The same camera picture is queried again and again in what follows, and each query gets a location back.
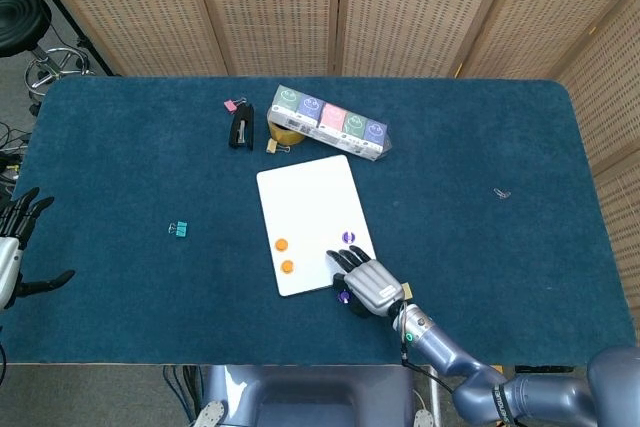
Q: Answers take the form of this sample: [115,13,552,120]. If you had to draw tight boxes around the white magnetic board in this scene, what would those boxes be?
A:
[255,154,381,298]

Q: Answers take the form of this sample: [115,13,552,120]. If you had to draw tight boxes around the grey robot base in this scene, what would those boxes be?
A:
[192,365,441,427]

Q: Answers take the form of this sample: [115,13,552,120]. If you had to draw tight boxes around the black slanted pole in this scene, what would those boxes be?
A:
[13,0,119,77]

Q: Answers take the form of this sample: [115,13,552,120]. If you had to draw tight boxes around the black stapler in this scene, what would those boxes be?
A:
[228,102,255,151]

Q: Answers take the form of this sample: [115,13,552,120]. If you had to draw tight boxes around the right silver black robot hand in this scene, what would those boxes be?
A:
[326,245,407,319]

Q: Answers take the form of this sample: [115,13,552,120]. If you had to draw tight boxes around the white table leg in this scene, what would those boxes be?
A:
[428,365,442,427]

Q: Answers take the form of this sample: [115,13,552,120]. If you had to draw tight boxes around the yellow tape roll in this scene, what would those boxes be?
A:
[267,116,307,146]

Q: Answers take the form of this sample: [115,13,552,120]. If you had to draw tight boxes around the pocket tissue multipack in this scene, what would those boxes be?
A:
[265,84,395,164]

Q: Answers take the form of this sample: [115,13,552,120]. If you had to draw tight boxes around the floor cable bundle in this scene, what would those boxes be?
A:
[0,121,32,198]

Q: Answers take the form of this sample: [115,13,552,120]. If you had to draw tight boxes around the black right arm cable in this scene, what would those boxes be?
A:
[398,306,457,396]

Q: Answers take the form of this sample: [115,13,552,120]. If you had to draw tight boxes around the blue felt table mat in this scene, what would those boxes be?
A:
[0,75,639,367]

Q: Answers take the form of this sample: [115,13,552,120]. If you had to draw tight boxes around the black round stool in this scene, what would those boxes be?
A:
[0,0,94,116]

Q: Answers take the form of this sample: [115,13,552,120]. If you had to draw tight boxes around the woven folding screen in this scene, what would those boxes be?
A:
[19,0,640,427]

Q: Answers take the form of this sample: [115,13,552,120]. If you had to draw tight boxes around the black cables under table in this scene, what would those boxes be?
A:
[162,365,201,427]

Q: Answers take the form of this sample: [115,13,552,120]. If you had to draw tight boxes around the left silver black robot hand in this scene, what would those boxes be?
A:
[0,187,76,311]

